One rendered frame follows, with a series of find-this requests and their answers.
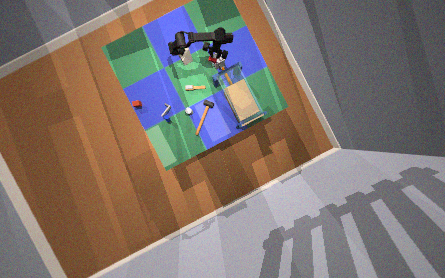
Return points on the wooden-handled black mallet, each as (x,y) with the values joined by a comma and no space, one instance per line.
(208,104)

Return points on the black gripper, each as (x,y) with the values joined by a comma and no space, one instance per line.
(215,49)

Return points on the grey cylinder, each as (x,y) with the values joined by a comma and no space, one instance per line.
(189,111)

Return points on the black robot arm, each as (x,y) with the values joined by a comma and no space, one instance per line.
(218,36)

